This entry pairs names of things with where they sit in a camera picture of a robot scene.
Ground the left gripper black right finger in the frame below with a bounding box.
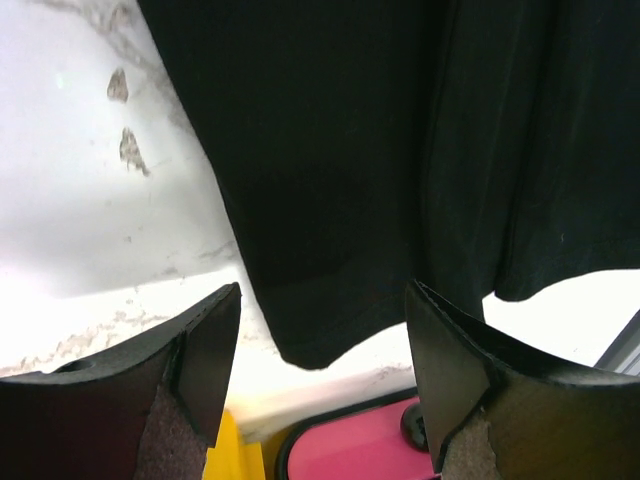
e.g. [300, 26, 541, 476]
[405, 282, 639, 479]

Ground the yellow plastic bin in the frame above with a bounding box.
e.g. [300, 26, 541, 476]
[202, 409, 266, 480]

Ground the black t shirt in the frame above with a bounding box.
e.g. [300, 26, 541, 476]
[140, 1, 639, 370]

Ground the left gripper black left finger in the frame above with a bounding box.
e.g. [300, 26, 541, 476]
[1, 284, 241, 479]

